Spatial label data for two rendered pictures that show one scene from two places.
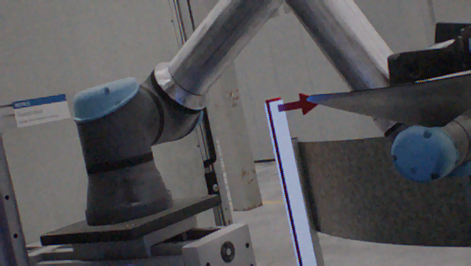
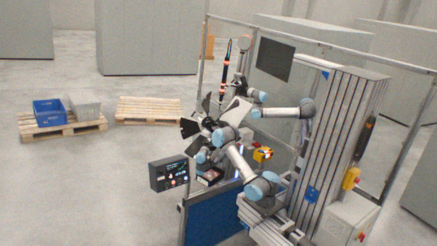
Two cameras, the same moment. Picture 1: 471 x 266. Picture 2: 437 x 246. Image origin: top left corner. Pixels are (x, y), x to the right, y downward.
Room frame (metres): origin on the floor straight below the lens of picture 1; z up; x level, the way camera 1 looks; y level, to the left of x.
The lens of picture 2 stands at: (2.94, 0.06, 2.34)
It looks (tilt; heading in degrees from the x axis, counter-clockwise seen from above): 24 degrees down; 189
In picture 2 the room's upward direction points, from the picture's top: 8 degrees clockwise
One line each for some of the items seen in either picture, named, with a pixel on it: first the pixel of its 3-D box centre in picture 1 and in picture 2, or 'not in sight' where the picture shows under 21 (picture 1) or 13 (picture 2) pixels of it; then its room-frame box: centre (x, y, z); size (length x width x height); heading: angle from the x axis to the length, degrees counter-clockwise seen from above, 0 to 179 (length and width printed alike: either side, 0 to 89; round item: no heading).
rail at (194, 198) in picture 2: not in sight; (227, 185); (0.85, -0.10, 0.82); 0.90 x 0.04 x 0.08; 141
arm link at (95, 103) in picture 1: (113, 119); (268, 182); (1.24, 0.20, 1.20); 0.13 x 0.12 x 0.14; 148
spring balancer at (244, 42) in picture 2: not in sight; (244, 42); (-0.17, -0.26, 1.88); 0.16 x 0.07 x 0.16; 86
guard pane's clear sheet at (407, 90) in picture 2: not in sight; (275, 88); (-0.01, 0.14, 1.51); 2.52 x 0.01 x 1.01; 51
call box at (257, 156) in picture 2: not in sight; (263, 155); (0.55, 0.15, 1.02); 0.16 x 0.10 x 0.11; 141
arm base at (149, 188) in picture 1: (124, 186); (265, 195); (1.23, 0.21, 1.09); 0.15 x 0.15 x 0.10
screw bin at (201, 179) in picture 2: not in sight; (210, 175); (0.80, -0.27, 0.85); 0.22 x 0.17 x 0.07; 155
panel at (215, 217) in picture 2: not in sight; (221, 218); (0.85, -0.10, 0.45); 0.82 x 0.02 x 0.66; 141
